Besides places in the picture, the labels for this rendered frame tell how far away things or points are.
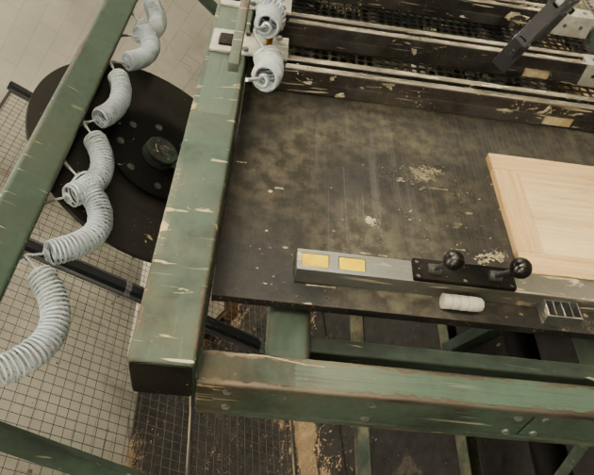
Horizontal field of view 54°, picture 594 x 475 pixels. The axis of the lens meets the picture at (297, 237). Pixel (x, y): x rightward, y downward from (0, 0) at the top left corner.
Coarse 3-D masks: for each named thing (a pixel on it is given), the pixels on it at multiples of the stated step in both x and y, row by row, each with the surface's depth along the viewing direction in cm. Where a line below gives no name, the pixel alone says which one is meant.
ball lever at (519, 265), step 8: (512, 264) 100; (520, 264) 99; (528, 264) 99; (488, 272) 110; (496, 272) 110; (504, 272) 105; (512, 272) 100; (520, 272) 99; (528, 272) 99; (496, 280) 110
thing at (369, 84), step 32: (224, 32) 145; (288, 64) 146; (320, 64) 148; (352, 64) 150; (352, 96) 150; (384, 96) 150; (416, 96) 150; (448, 96) 150; (480, 96) 149; (512, 96) 150; (544, 96) 153; (576, 96) 154; (576, 128) 156
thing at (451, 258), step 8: (448, 256) 98; (456, 256) 98; (464, 256) 98; (432, 264) 109; (440, 264) 104; (448, 264) 98; (456, 264) 98; (464, 264) 98; (432, 272) 108; (440, 272) 108
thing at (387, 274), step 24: (336, 264) 108; (384, 264) 110; (408, 264) 111; (384, 288) 110; (408, 288) 110; (432, 288) 110; (456, 288) 110; (480, 288) 109; (528, 288) 111; (552, 288) 112; (576, 288) 112
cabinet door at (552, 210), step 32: (512, 160) 141; (544, 160) 142; (512, 192) 132; (544, 192) 135; (576, 192) 136; (512, 224) 125; (544, 224) 127; (576, 224) 129; (544, 256) 120; (576, 256) 122
